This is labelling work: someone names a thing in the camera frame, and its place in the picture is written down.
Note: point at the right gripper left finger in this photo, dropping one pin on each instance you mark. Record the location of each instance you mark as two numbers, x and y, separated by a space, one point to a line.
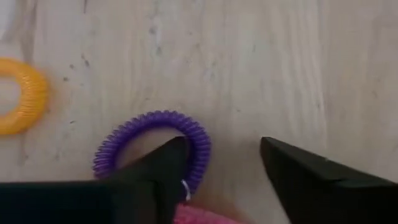
93 202

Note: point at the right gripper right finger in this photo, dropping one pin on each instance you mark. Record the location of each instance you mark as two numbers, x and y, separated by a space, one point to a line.
342 199

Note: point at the pink terry towel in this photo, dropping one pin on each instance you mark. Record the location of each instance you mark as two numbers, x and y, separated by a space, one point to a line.
199 216

